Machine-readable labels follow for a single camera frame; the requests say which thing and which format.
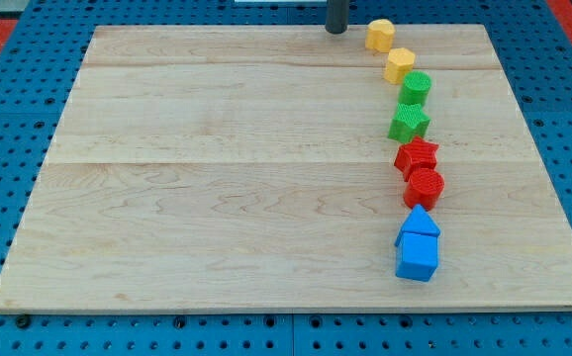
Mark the yellow heart block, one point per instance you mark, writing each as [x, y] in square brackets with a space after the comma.
[380, 35]

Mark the light wooden board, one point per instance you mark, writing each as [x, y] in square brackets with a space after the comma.
[244, 169]

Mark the red star block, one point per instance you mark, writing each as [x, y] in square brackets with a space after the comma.
[416, 154]

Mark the green star block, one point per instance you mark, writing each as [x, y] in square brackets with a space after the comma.
[407, 122]

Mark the red cylinder block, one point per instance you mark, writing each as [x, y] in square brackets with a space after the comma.
[424, 188]

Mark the blue triangle block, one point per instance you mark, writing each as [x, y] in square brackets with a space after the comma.
[418, 222]

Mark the blue cube block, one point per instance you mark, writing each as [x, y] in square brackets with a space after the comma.
[416, 256]

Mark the green cylinder block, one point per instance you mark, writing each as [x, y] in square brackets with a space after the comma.
[415, 88]

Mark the yellow hexagon block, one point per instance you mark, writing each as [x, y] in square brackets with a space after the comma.
[399, 63]

